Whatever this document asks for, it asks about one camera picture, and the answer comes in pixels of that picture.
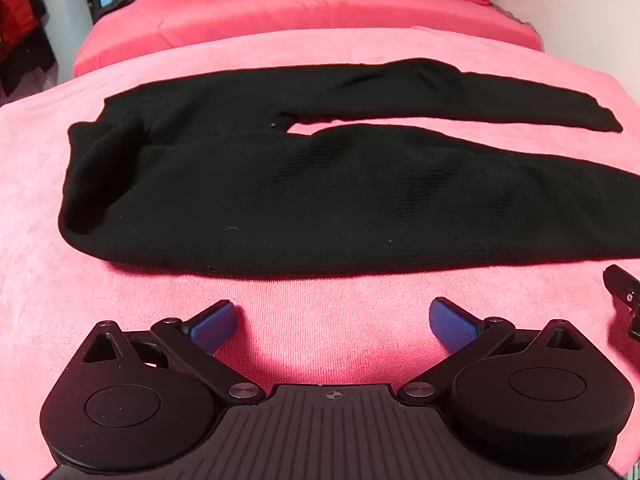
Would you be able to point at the black hanging garment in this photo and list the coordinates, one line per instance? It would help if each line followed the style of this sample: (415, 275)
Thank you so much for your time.
(42, 55)

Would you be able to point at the bed with coral sheet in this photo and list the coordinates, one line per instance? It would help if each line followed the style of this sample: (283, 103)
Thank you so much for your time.
(250, 15)

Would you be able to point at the black pants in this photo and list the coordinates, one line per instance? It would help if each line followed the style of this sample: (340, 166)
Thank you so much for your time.
(300, 200)

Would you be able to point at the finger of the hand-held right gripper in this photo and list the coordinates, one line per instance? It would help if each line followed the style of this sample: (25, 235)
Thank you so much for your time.
(622, 287)

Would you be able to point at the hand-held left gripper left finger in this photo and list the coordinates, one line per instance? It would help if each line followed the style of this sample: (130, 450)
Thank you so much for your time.
(214, 327)

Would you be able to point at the red hanging garment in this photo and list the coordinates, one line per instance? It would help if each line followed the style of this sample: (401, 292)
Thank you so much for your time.
(15, 10)

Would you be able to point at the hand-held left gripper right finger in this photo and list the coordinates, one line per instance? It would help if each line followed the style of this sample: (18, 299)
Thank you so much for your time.
(452, 325)

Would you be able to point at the pink fleece blanket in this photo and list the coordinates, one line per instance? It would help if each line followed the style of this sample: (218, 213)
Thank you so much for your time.
(50, 285)

